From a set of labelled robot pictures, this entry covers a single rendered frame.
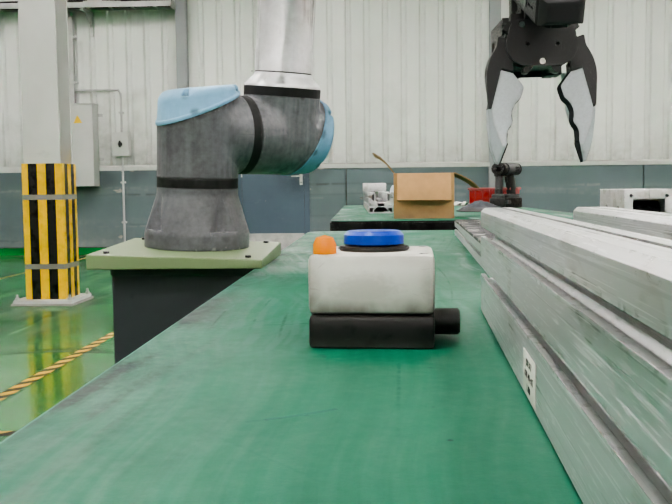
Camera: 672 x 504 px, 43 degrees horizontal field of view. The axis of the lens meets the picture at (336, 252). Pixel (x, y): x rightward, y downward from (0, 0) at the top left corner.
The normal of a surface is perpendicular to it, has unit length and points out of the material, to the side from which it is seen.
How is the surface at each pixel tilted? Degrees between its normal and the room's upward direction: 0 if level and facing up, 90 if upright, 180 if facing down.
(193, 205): 75
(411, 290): 90
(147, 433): 0
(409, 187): 68
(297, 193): 90
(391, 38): 90
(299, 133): 97
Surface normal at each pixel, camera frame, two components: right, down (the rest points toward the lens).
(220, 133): 0.58, 0.11
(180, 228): -0.11, -0.19
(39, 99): -0.04, 0.07
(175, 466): -0.01, -1.00
